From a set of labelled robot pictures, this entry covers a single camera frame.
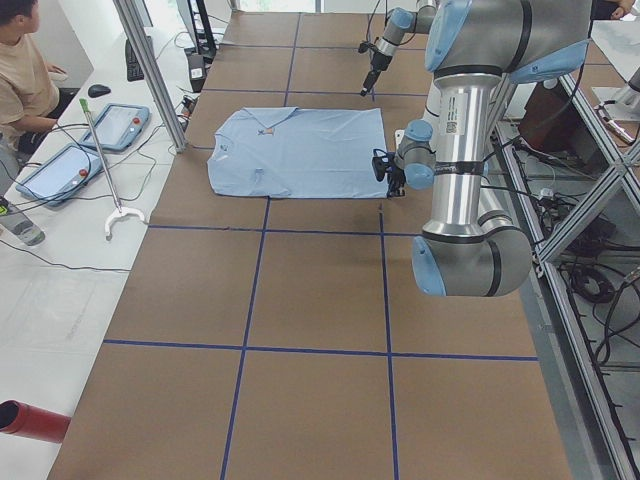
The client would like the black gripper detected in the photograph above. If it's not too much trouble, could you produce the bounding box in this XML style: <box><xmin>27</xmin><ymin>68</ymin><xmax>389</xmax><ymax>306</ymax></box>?
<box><xmin>386</xmin><ymin>167</ymin><xmax>406</xmax><ymax>198</ymax></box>
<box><xmin>360</xmin><ymin>50</ymin><xmax>392</xmax><ymax>96</ymax></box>

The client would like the light blue t-shirt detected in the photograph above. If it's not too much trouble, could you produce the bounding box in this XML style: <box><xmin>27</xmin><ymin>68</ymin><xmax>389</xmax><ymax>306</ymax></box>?
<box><xmin>207</xmin><ymin>107</ymin><xmax>387</xmax><ymax>199</ymax></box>

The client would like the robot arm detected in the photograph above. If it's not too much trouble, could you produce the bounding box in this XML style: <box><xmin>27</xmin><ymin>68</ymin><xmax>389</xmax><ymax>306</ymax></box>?
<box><xmin>358</xmin><ymin>1</ymin><xmax>439</xmax><ymax>97</ymax></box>
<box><xmin>385</xmin><ymin>1</ymin><xmax>592</xmax><ymax>297</ymax></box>

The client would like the black keyboard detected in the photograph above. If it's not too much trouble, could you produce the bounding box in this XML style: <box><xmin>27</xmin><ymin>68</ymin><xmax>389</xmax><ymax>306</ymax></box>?
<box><xmin>124</xmin><ymin>39</ymin><xmax>144</xmax><ymax>82</ymax></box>

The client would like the blue teach pendant far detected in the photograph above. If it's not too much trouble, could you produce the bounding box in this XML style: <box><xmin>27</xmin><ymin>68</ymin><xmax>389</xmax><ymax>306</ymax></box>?
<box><xmin>83</xmin><ymin>103</ymin><xmax>150</xmax><ymax>153</ymax></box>

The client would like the blue teach pendant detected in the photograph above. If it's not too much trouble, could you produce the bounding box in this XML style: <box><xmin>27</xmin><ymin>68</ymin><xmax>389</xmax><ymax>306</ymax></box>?
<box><xmin>83</xmin><ymin>103</ymin><xmax>150</xmax><ymax>153</ymax></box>
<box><xmin>15</xmin><ymin>144</ymin><xmax>103</xmax><ymax>206</ymax></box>

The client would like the black computer mouse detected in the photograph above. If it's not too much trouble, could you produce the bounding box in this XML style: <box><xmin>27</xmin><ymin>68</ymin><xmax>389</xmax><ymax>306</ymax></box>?
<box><xmin>87</xmin><ymin>84</ymin><xmax>111</xmax><ymax>98</ymax></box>

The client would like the blue teach pendant near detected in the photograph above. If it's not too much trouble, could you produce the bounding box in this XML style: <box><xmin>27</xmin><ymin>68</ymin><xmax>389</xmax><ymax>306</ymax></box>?
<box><xmin>15</xmin><ymin>144</ymin><xmax>103</xmax><ymax>206</ymax></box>

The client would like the person in beige shirt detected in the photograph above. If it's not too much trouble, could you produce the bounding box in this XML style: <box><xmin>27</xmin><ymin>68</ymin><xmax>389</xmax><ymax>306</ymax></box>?
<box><xmin>1</xmin><ymin>1</ymin><xmax>76</xmax><ymax>156</ymax></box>

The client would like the clear water bottle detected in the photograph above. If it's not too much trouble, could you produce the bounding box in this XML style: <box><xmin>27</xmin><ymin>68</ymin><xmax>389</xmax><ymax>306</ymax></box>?
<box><xmin>1</xmin><ymin>197</ymin><xmax>46</xmax><ymax>246</ymax></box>

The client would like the red cylinder tube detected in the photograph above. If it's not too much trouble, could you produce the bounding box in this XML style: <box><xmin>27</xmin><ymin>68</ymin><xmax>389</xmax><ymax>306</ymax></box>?
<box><xmin>1</xmin><ymin>400</ymin><xmax>71</xmax><ymax>444</ymax></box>

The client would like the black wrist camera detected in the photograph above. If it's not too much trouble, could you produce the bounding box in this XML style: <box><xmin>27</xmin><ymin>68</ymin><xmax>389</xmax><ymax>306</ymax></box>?
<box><xmin>372</xmin><ymin>148</ymin><xmax>394</xmax><ymax>182</ymax></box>

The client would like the aluminium frame rack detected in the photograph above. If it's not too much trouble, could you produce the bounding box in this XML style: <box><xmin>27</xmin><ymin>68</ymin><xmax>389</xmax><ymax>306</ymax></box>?
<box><xmin>490</xmin><ymin>64</ymin><xmax>639</xmax><ymax>479</ymax></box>

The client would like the aluminium frame column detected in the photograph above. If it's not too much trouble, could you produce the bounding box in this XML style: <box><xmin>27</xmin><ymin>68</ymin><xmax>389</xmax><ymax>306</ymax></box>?
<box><xmin>113</xmin><ymin>0</ymin><xmax>187</xmax><ymax>153</ymax></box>

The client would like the grabber stick green handle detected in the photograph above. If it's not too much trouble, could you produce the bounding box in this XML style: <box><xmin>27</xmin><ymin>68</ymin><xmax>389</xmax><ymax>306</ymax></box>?
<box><xmin>79</xmin><ymin>98</ymin><xmax>147</xmax><ymax>241</ymax></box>

